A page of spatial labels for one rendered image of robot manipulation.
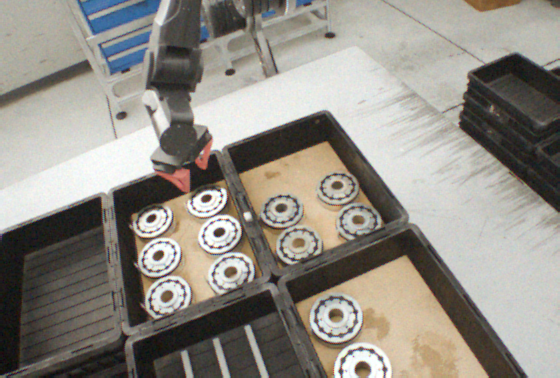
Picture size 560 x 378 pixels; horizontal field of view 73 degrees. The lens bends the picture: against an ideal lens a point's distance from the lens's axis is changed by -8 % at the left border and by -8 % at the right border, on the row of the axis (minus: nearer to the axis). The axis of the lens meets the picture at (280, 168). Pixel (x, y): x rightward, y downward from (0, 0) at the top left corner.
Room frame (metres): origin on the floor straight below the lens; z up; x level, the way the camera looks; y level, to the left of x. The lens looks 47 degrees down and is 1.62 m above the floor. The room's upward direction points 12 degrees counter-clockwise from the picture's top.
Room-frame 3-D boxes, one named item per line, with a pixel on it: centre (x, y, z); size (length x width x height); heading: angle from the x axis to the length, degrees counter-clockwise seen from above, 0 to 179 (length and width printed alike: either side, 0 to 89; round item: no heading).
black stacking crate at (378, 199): (0.60, -0.05, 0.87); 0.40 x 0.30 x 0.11; 12
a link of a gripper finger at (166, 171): (0.53, 0.17, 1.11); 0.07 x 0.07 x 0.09; 58
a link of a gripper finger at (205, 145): (0.56, 0.15, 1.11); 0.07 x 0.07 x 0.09; 58
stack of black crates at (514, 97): (1.13, -1.04, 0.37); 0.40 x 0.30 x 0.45; 16
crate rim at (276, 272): (0.60, -0.05, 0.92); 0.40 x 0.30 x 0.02; 12
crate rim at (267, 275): (0.54, 0.24, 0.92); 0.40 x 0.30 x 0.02; 12
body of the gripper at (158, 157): (0.55, 0.16, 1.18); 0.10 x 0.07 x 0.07; 148
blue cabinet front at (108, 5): (2.45, 0.59, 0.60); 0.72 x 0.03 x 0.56; 106
